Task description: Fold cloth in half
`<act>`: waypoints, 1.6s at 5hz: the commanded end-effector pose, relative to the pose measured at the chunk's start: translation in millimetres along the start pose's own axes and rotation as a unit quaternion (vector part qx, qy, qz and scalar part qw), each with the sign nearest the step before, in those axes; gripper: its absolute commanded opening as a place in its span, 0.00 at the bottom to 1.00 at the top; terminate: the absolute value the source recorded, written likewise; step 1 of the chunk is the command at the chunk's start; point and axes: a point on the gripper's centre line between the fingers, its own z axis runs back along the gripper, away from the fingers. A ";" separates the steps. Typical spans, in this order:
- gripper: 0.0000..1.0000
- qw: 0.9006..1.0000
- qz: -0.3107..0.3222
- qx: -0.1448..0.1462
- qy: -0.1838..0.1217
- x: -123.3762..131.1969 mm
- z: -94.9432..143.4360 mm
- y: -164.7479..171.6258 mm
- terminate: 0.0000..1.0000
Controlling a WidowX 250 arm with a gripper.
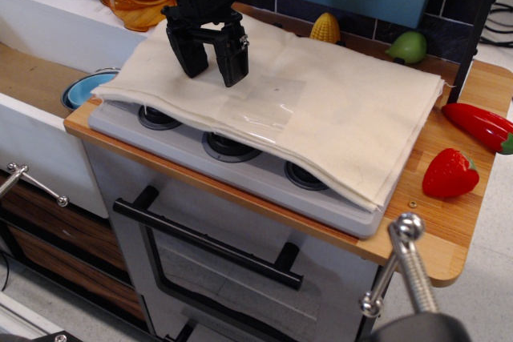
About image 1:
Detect black stove knob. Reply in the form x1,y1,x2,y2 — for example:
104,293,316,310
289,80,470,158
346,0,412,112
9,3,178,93
138,106,181,131
285,162,328,191
202,132,261,163

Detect red toy strawberry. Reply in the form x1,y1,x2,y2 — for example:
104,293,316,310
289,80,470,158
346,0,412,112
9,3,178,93
422,148,479,198

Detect red toy chili pepper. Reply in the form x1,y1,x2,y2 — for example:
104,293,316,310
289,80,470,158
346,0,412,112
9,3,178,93
442,103,512,155

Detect black right stove knob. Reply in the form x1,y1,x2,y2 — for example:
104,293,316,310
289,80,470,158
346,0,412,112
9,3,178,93
285,162,328,191

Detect green toy pear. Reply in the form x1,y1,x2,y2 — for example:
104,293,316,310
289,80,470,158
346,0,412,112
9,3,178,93
386,31,427,64

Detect black oven door handle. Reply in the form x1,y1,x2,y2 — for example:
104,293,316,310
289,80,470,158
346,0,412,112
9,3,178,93
113,186,303,291

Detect white toy sink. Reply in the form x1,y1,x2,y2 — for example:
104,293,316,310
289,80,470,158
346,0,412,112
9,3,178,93
1,0,144,217

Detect wooden drawer front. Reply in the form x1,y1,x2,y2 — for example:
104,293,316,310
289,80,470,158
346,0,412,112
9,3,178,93
1,181,147,329

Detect black metal stand pole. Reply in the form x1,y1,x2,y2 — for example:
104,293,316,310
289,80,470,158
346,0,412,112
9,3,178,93
447,0,495,103

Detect silver clamp screw handle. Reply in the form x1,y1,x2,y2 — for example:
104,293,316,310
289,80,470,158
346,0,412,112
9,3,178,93
359,212,439,318

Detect black left stove knob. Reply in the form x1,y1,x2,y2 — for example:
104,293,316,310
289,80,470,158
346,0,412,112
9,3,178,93
138,106,181,131

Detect black cables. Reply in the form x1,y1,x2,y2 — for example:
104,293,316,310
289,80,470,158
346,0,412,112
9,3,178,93
446,0,513,47

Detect silver drawer handle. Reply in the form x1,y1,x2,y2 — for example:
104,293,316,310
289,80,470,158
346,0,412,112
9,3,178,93
1,162,70,207

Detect cream cloth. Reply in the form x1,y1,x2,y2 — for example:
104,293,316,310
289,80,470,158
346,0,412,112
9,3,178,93
94,16,444,211

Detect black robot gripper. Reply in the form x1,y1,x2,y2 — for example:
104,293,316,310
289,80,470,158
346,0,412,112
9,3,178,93
162,0,248,87

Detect grey toy stove top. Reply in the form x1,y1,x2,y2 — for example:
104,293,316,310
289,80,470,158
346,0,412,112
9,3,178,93
88,101,384,238

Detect black middle stove knob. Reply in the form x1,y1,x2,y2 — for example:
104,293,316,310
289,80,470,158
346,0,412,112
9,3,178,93
202,132,261,163

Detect grey toy oven door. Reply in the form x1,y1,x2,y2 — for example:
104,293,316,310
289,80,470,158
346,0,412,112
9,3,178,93
110,182,378,341

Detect yellow toy corn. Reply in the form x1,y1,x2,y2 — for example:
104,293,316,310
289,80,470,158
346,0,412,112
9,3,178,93
309,13,341,43

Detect blue bowl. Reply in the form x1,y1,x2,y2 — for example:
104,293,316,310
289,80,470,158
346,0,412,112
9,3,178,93
61,67,119,111

